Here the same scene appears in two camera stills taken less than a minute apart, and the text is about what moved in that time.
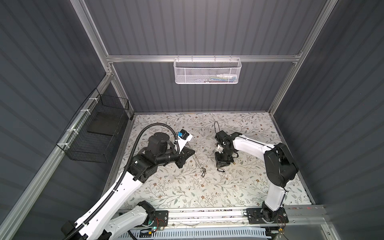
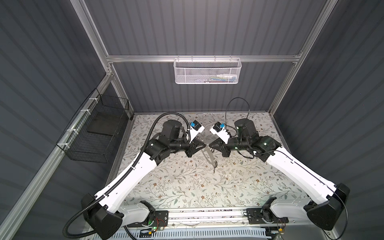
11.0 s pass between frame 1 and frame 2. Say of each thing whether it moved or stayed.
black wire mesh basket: stayed
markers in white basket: stayed
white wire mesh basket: stayed
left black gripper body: moved
